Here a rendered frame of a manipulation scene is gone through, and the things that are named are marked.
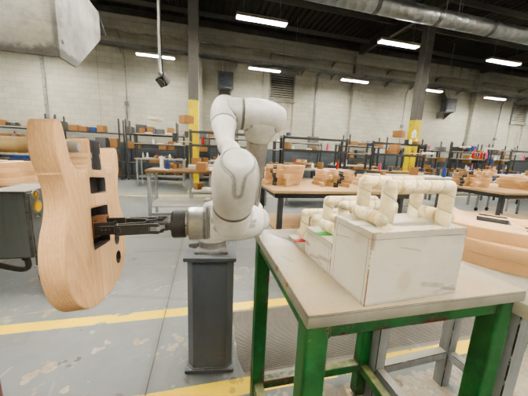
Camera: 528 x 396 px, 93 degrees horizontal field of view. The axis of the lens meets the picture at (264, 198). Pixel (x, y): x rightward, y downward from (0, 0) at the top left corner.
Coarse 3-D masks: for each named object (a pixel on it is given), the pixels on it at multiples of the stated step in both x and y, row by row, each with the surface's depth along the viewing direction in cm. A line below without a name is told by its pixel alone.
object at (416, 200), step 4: (412, 196) 66; (416, 196) 66; (420, 196) 65; (412, 200) 66; (416, 200) 66; (420, 200) 66; (412, 204) 66; (416, 204) 66; (420, 204) 66; (408, 208) 68; (412, 208) 67; (416, 208) 66; (408, 212) 68; (412, 212) 67; (416, 212) 66; (408, 216) 68; (412, 216) 67; (416, 216) 66
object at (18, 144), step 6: (0, 138) 50; (6, 138) 50; (12, 138) 50; (18, 138) 50; (24, 138) 51; (0, 144) 49; (6, 144) 50; (12, 144) 50; (18, 144) 50; (24, 144) 50; (0, 150) 50; (6, 150) 50; (12, 150) 51; (18, 150) 51; (24, 150) 51
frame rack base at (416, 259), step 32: (352, 224) 59; (416, 224) 60; (352, 256) 59; (384, 256) 54; (416, 256) 56; (448, 256) 59; (352, 288) 59; (384, 288) 56; (416, 288) 58; (448, 288) 61
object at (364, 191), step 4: (360, 184) 61; (364, 184) 60; (368, 184) 60; (360, 188) 61; (364, 188) 61; (368, 188) 60; (360, 192) 61; (364, 192) 61; (368, 192) 61; (360, 196) 61; (364, 196) 61; (368, 196) 61; (360, 200) 61; (364, 200) 61; (368, 200) 61; (356, 204) 63; (360, 204) 62; (364, 204) 61; (368, 204) 62
